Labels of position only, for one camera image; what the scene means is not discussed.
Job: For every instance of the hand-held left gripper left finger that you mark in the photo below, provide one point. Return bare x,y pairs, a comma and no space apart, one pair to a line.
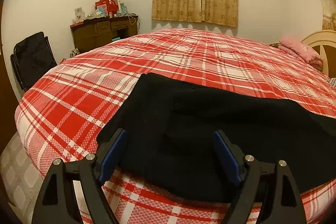
113,158

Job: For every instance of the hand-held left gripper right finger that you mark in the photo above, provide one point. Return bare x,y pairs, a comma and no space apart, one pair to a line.
227,158

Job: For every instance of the black pants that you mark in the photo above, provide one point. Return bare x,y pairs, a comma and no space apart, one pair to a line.
183,113

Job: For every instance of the red plaid bed sheet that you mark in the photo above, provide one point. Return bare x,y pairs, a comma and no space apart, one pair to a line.
183,56

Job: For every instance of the patterned tote bag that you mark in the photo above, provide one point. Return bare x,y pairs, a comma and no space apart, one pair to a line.
74,52

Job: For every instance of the teal box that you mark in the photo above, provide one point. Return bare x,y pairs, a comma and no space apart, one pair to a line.
115,38

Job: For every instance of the black folding chair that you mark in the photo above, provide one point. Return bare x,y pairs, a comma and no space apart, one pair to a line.
34,58

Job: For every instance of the brown wooden desk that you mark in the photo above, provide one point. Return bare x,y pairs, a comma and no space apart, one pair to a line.
89,32

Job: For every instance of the striped pillow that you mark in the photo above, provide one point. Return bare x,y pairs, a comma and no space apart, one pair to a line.
332,81

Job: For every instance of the pink folded quilt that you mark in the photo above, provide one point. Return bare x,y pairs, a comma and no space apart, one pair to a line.
299,49

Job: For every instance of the white printed card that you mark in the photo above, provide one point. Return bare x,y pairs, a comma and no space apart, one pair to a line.
79,14

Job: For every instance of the cream and brown headboard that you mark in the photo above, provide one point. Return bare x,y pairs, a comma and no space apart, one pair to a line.
321,41

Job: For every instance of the light blue paper bag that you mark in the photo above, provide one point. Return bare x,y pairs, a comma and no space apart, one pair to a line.
124,8

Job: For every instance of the red gift bag white label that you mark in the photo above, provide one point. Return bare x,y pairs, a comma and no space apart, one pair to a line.
101,6

